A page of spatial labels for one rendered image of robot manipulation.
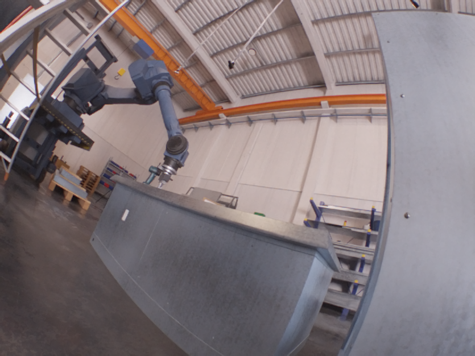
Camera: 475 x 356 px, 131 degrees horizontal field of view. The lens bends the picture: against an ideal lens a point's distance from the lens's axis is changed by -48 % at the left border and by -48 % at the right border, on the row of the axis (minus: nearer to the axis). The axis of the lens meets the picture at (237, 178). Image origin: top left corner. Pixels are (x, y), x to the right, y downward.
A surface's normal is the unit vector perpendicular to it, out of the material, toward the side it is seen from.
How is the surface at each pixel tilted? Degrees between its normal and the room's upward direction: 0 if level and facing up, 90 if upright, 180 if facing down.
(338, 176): 90
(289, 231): 67
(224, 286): 90
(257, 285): 90
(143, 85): 135
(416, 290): 90
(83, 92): 125
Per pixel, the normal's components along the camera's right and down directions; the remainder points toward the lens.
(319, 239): -0.30, -0.78
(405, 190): -0.53, -0.49
